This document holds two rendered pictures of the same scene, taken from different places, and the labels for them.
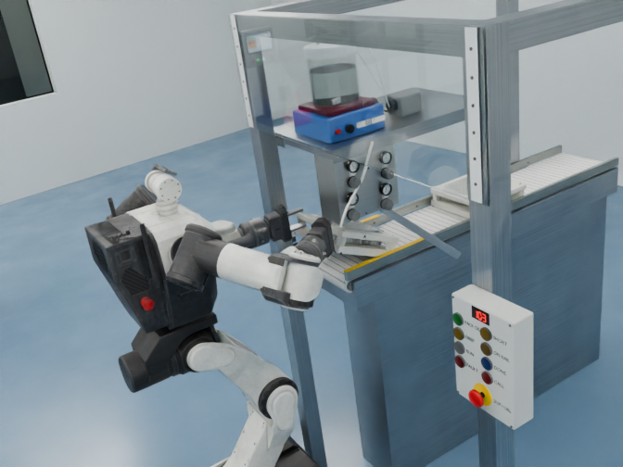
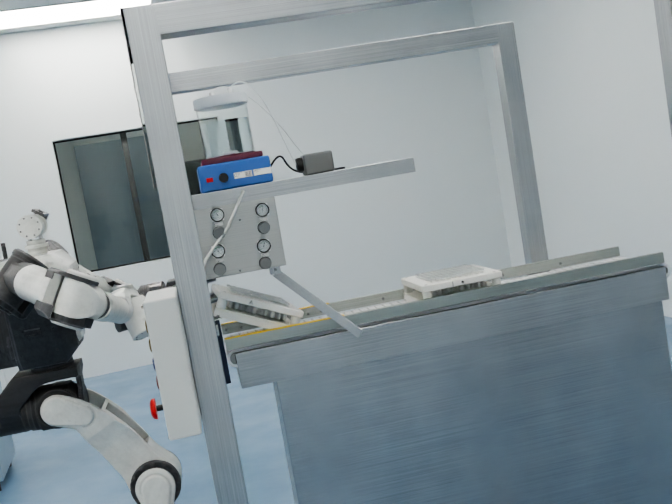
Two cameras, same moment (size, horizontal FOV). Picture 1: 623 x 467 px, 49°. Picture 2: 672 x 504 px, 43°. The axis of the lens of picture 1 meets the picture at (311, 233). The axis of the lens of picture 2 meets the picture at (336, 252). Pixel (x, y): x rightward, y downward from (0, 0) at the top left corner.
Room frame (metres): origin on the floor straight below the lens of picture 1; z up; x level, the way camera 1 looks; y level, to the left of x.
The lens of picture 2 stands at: (-0.21, -1.23, 1.39)
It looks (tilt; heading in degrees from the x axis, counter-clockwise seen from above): 6 degrees down; 20
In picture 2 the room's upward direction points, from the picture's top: 10 degrees counter-clockwise
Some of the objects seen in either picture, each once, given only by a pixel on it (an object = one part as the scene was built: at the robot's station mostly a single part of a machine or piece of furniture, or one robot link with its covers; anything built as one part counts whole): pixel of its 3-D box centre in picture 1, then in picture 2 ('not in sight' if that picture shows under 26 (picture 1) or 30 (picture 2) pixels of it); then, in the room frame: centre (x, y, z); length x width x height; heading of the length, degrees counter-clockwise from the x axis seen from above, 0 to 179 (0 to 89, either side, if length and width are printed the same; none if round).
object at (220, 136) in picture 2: not in sight; (224, 123); (2.02, -0.13, 1.56); 0.15 x 0.15 x 0.19
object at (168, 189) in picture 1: (164, 189); (33, 230); (1.75, 0.38, 1.36); 0.10 x 0.07 x 0.09; 29
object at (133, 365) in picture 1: (169, 347); (34, 399); (1.71, 0.46, 0.89); 0.28 x 0.13 x 0.18; 119
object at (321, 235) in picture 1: (316, 246); not in sight; (1.80, -0.01, 1.11); 0.12 x 0.10 x 0.13; 151
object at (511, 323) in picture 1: (492, 355); (173, 360); (1.19, -0.34, 1.08); 0.17 x 0.06 x 0.26; 29
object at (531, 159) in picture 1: (445, 193); (427, 288); (2.43, -0.53, 0.96); 1.32 x 0.02 x 0.03; 119
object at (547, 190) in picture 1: (498, 211); (452, 299); (2.19, -0.66, 0.96); 1.32 x 0.02 x 0.03; 119
